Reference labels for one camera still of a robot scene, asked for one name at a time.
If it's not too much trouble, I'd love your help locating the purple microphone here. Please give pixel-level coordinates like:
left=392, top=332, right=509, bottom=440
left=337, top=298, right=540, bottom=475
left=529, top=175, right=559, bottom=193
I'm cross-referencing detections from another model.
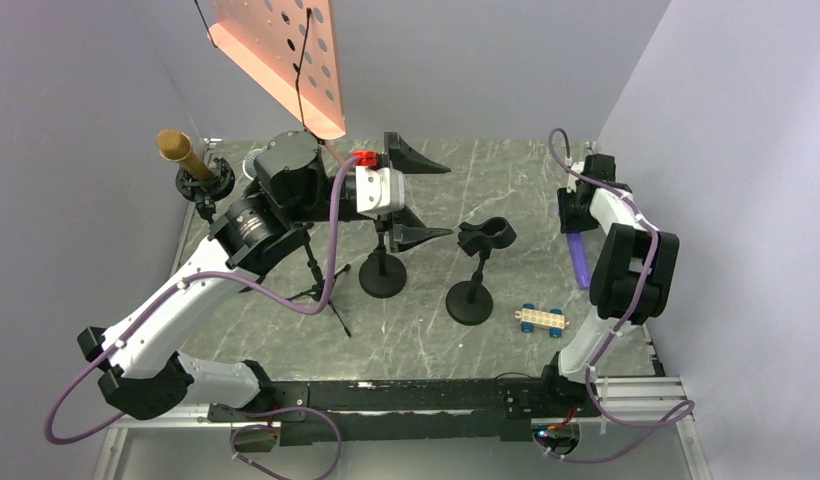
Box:
left=566, top=232, right=591, bottom=290

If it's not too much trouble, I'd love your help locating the black round-base stand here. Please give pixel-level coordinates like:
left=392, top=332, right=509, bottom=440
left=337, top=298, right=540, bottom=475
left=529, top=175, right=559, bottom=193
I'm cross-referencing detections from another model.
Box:
left=445, top=217, right=517, bottom=326
left=358, top=220, right=407, bottom=299

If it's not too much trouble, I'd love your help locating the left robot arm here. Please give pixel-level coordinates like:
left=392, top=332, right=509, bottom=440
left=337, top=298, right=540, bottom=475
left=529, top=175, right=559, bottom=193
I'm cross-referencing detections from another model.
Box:
left=78, top=130, right=447, bottom=420

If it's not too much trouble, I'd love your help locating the black tripod mic stand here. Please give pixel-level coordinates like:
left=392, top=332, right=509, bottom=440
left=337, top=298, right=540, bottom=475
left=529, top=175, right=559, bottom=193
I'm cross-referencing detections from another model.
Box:
left=287, top=236, right=352, bottom=338

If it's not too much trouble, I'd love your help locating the silver mesh glitter microphone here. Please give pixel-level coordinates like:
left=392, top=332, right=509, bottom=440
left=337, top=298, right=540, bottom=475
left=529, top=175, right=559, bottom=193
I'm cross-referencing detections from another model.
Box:
left=242, top=148, right=265, bottom=180

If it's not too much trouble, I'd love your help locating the pink music stand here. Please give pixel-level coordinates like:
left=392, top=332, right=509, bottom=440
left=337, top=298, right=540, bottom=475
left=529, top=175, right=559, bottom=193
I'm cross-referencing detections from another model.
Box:
left=207, top=0, right=347, bottom=142

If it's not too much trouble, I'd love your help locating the gold microphone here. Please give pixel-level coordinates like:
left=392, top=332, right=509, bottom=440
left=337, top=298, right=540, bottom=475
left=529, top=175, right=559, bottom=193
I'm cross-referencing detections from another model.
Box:
left=156, top=129, right=216, bottom=182

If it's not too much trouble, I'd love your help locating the toy brick car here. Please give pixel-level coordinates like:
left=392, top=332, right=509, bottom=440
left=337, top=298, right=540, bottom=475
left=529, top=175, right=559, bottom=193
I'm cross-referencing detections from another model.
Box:
left=514, top=303, right=570, bottom=338

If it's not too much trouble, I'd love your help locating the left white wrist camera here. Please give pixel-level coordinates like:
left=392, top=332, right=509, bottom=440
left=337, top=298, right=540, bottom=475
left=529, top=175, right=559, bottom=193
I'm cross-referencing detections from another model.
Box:
left=352, top=150, right=406, bottom=218

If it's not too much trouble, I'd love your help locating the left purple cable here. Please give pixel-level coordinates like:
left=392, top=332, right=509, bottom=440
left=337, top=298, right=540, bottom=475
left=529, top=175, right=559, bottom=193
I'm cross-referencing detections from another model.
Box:
left=44, top=155, right=362, bottom=480

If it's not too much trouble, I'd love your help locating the black shock-mount stand left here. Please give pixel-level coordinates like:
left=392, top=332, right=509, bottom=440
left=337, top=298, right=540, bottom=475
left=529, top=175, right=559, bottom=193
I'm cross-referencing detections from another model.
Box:
left=175, top=157, right=235, bottom=224

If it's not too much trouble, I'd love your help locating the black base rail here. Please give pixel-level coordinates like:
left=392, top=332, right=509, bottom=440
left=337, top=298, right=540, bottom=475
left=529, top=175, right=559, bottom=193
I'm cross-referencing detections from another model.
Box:
left=207, top=376, right=600, bottom=446

